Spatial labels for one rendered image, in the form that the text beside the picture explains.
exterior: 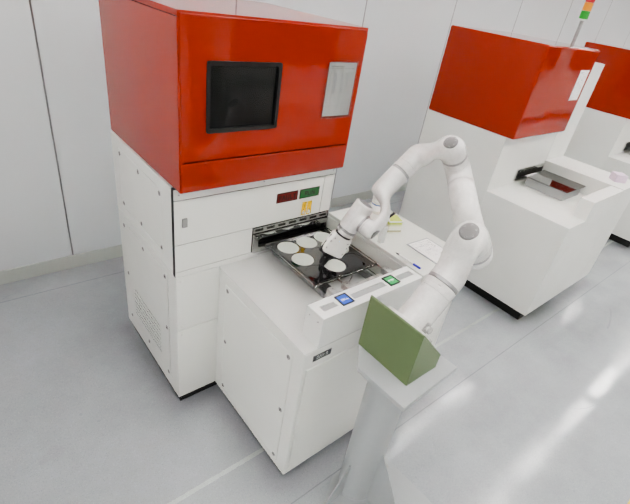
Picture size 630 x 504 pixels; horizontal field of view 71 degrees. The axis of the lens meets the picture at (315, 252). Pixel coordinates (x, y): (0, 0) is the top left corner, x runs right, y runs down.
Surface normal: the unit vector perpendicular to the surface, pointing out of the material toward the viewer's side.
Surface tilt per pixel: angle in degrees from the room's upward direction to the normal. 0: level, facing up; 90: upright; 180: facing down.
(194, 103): 90
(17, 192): 90
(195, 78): 90
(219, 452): 0
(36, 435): 0
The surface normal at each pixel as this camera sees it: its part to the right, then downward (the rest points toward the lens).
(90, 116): 0.62, 0.48
